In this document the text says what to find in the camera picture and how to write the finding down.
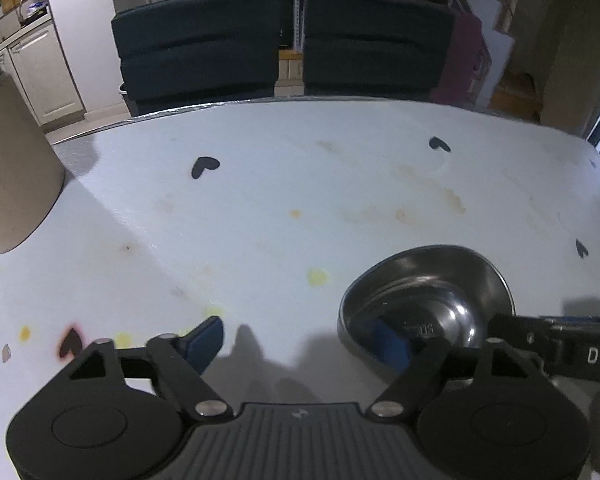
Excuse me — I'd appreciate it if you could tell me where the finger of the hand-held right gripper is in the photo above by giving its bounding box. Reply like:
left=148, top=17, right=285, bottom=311
left=489, top=312, right=600, bottom=356

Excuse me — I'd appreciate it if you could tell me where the oval stainless steel bowl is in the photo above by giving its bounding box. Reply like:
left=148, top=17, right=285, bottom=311
left=337, top=245, right=516, bottom=386

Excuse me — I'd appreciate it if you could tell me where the beige and steel kettle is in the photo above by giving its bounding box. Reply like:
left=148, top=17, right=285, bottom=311
left=0, top=72, right=66, bottom=256

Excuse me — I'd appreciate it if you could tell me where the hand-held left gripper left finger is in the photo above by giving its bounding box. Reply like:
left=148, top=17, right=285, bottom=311
left=62, top=316, right=229, bottom=419

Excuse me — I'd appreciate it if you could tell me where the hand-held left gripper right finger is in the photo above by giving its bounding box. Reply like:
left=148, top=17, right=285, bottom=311
left=369, top=316, right=548, bottom=420

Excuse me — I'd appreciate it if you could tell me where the white kitchen cabinet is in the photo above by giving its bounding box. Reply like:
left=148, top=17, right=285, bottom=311
left=0, top=15, right=87, bottom=128

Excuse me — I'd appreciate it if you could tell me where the dark blue chair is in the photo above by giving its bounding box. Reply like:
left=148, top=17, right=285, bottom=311
left=304, top=0, right=456, bottom=103
left=111, top=0, right=282, bottom=116

